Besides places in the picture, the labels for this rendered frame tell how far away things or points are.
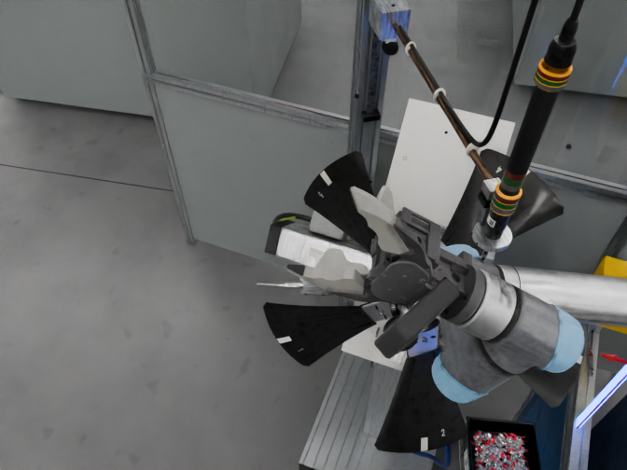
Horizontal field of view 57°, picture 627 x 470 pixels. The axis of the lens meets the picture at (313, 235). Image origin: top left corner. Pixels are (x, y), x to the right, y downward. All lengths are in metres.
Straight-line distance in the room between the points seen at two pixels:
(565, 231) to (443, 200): 0.70
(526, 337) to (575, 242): 1.43
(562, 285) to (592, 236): 1.20
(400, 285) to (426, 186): 0.85
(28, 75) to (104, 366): 1.89
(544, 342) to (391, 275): 0.20
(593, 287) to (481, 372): 0.25
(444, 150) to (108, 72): 2.41
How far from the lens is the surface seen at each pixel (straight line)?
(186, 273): 2.84
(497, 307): 0.69
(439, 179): 1.48
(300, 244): 1.45
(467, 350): 0.78
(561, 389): 1.33
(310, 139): 2.08
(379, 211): 0.58
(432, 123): 1.48
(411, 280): 0.64
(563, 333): 0.74
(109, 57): 3.46
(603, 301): 0.95
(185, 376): 2.56
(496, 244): 1.09
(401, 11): 1.43
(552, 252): 2.18
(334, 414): 2.37
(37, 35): 3.62
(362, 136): 1.78
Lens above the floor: 2.26
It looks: 51 degrees down
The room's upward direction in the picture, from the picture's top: straight up
